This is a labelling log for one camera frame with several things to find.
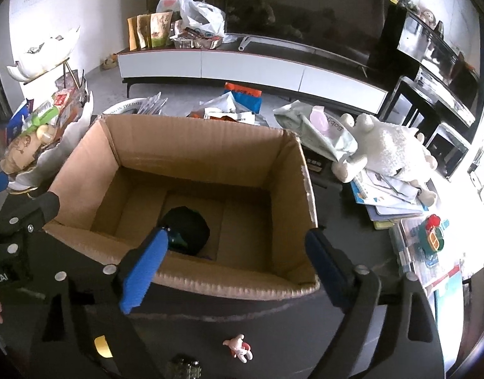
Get blue orange bag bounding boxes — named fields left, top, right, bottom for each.
left=222, top=82, right=263, bottom=114

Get orange snack pouch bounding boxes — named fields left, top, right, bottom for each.
left=127, top=16, right=140, bottom=51

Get brown cardboard box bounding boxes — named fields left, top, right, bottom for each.
left=42, top=114, right=321, bottom=301

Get clear plastic packets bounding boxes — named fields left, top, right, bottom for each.
left=137, top=92, right=167, bottom=116

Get white plush dinosaur toy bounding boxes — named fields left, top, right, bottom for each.
left=331, top=112, right=438, bottom=206

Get white tv cabinet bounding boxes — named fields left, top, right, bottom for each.
left=116, top=33, right=389, bottom=117

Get black labelled box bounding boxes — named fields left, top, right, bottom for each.
left=303, top=150, right=337, bottom=174

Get small dark glass jar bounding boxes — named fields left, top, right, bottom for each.
left=165, top=354, right=203, bottom=379

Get brown snack pouch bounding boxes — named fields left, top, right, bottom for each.
left=137, top=14, right=152, bottom=50

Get pile of paper packets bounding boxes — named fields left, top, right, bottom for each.
left=187, top=93, right=268, bottom=127

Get pile of snack packets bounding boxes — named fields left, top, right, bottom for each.
left=1, top=87, right=88, bottom=174

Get stack of books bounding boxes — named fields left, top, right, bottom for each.
left=350, top=166, right=430, bottom=232

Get green snack pouch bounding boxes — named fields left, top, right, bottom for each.
left=149, top=11, right=175, bottom=48

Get white round bowl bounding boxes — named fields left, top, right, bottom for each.
left=101, top=97, right=151, bottom=116

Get small pink rabbit toy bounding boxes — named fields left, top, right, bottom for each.
left=222, top=334, right=254, bottom=363

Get white leaf dish on stand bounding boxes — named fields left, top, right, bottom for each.
left=7, top=26, right=84, bottom=87

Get red green toy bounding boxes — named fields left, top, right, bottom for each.
left=418, top=214, right=452, bottom=259

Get clear food tray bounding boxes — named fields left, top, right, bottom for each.
left=171, top=35, right=197, bottom=50

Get foil food tray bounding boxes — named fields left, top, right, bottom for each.
left=194, top=35, right=224, bottom=50

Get black glass cabinet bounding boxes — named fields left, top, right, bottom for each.
left=378, top=2, right=481, bottom=178

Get blue red booklet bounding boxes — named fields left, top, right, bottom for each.
left=421, top=262, right=474, bottom=324

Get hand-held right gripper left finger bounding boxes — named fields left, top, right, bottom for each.
left=26, top=225, right=171, bottom=379

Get black television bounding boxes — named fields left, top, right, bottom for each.
left=224, top=0, right=389, bottom=77

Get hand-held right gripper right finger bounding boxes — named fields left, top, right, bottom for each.
left=305, top=227, right=448, bottom=379

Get dark desktop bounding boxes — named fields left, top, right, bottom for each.
left=0, top=112, right=483, bottom=379

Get green wet wipes pack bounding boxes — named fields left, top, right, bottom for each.
left=273, top=100, right=359, bottom=162

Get clear plastic colour case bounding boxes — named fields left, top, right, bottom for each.
left=388, top=215, right=452, bottom=285

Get black round cap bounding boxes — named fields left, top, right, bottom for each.
left=160, top=206, right=211, bottom=256

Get small yellow item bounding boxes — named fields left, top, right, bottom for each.
left=94, top=335, right=112, bottom=358

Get white plastic bag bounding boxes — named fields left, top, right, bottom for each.
left=156, top=0, right=227, bottom=36

